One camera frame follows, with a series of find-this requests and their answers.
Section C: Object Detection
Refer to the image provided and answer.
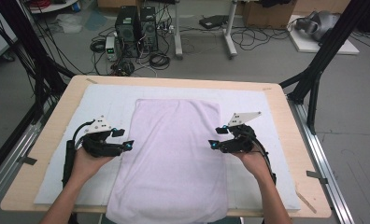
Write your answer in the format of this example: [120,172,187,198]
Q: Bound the black tape strip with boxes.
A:
[17,156,38,166]
[306,170,329,185]

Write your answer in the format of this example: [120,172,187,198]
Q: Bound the white grid mat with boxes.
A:
[33,83,301,210]

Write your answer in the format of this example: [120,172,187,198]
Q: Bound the flat black device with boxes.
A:
[198,14,229,30]

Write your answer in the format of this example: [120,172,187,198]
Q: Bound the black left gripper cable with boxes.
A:
[61,120,96,189]

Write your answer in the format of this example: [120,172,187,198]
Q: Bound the large cardboard box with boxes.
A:
[242,0,298,31]

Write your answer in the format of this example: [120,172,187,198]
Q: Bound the clear plastic bag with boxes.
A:
[55,13,84,35]

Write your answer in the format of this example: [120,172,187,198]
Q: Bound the grey rounded device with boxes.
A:
[294,9,341,42]

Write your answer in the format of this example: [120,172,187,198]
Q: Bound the small coil of black cable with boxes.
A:
[89,38,107,54]

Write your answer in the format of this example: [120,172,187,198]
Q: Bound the white floor board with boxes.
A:
[287,14,361,56]

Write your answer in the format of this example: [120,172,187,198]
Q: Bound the round white table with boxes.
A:
[28,0,78,15]

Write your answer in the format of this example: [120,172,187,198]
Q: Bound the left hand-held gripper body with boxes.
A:
[80,115,125,158]

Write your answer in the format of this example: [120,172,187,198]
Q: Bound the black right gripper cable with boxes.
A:
[251,135,278,185]

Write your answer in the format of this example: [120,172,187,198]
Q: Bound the slim black computer tower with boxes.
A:
[139,6,159,52]

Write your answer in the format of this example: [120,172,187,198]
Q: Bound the large black computer tower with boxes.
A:
[114,5,141,59]

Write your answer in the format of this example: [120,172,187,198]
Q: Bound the lilac towel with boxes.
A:
[106,98,229,224]

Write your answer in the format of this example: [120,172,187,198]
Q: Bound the white power supply unit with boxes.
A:
[105,35,119,62]

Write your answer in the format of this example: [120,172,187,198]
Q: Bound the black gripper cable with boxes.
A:
[251,135,278,185]
[61,120,96,189]

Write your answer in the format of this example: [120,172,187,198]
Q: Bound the aluminium rail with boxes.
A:
[287,96,357,224]
[0,102,55,213]

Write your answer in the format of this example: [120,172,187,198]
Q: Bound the black metal frame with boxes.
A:
[0,0,77,185]
[278,0,370,135]

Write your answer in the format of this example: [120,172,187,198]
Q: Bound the person's right hand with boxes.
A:
[235,151,273,183]

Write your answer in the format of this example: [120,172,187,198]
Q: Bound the person's left hand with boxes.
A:
[70,147,116,188]

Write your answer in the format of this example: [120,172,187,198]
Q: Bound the white metal desk frame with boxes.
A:
[173,0,239,61]

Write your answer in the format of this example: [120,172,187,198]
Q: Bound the loose black floor cables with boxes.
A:
[230,26,291,51]

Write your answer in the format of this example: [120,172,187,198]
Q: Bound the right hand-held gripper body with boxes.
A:
[221,111,263,154]

